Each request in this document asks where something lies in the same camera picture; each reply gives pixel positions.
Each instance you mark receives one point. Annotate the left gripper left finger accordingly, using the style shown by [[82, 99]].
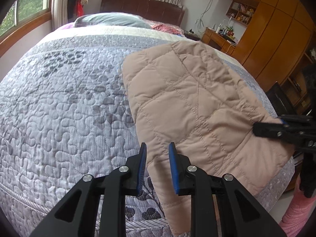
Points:
[[76, 213]]

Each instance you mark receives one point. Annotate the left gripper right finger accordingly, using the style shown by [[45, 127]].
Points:
[[220, 206]]

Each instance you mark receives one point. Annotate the beige quilted down jacket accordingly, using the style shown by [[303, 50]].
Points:
[[185, 93]]

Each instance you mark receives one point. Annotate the black chair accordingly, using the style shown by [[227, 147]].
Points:
[[280, 101]]

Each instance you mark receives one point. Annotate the pink knitted right sleeve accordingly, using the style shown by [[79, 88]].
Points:
[[297, 212]]

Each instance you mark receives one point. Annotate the wooden wardrobe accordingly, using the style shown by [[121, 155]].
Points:
[[275, 46]]

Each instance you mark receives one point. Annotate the wooden desk with clutter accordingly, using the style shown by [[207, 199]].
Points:
[[218, 41]]

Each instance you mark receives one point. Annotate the red patterned folded blanket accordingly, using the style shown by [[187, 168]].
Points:
[[168, 28]]

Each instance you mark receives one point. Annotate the dark wooden headboard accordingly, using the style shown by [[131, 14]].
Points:
[[149, 9]]

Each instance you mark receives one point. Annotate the grey blue pillow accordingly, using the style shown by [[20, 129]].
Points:
[[111, 19]]

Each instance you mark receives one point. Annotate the wooden framed side window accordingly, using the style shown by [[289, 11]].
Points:
[[23, 17]]

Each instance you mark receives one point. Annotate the beige window curtain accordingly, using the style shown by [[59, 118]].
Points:
[[59, 13]]

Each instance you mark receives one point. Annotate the wall shelf with items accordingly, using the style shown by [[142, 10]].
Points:
[[241, 12]]

